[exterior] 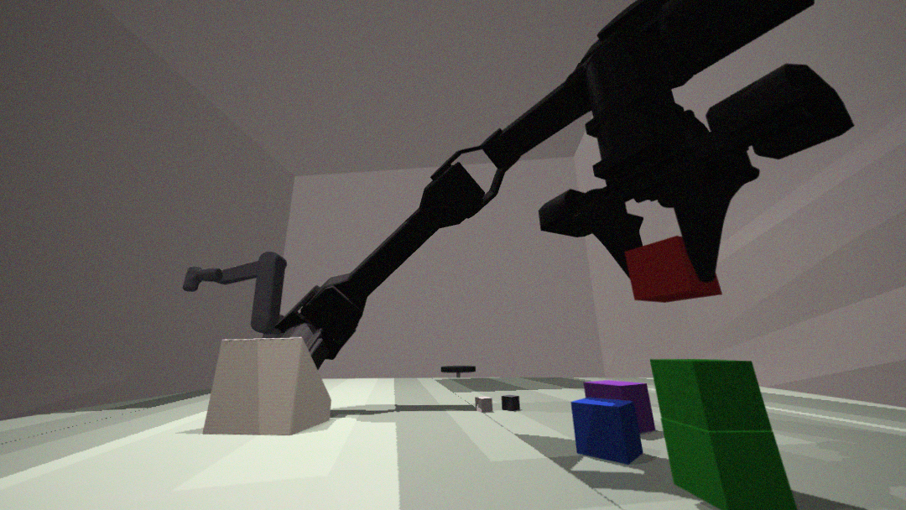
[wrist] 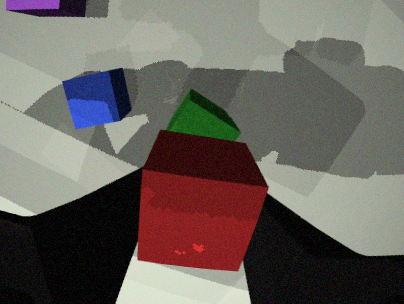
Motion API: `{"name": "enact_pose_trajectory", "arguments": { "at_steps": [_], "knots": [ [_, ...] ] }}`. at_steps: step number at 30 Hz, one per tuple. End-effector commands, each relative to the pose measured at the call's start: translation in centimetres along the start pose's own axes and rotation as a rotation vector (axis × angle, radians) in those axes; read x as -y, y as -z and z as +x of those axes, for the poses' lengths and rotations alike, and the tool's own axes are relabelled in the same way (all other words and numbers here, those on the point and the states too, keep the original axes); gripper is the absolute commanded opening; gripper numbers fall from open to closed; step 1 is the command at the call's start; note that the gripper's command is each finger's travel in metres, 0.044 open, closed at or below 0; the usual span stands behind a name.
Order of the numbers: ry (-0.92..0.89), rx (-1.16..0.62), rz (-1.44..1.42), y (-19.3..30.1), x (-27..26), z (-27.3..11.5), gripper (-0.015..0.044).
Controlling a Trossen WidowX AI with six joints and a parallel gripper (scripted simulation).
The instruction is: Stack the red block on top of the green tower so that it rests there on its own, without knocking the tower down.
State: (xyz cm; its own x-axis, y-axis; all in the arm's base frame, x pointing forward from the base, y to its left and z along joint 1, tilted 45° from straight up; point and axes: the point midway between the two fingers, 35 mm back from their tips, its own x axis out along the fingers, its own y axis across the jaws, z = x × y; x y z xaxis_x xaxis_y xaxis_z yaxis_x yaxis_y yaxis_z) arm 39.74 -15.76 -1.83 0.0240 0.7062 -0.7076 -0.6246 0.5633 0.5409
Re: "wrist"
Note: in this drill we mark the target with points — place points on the purple block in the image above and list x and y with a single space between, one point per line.
48 7

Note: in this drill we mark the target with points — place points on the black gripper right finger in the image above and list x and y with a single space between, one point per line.
289 261

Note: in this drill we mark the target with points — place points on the red block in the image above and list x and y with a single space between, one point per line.
200 200

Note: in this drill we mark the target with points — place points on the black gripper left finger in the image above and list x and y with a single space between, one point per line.
76 253

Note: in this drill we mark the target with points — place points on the blue block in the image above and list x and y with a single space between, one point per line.
98 98

